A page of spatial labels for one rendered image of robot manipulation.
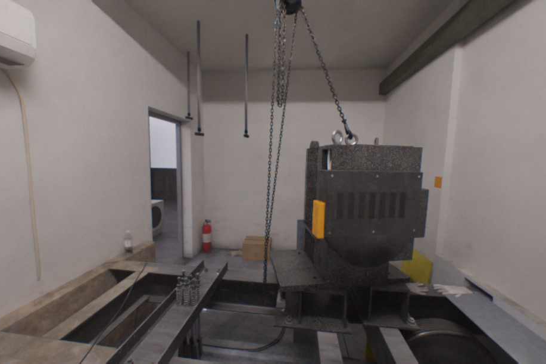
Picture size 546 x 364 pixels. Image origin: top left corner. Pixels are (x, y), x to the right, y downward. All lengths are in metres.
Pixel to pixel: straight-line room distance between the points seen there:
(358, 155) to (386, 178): 0.18
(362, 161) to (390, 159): 0.15
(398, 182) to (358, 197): 0.20
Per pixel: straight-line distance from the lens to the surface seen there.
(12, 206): 1.86
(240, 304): 1.92
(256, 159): 3.53
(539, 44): 2.05
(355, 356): 2.27
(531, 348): 1.78
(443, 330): 1.69
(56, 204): 1.99
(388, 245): 1.18
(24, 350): 1.64
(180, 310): 1.52
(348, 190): 1.00
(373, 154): 1.20
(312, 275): 1.32
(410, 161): 1.33
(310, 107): 3.57
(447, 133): 2.39
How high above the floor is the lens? 1.53
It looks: 6 degrees down
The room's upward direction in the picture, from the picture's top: 1 degrees clockwise
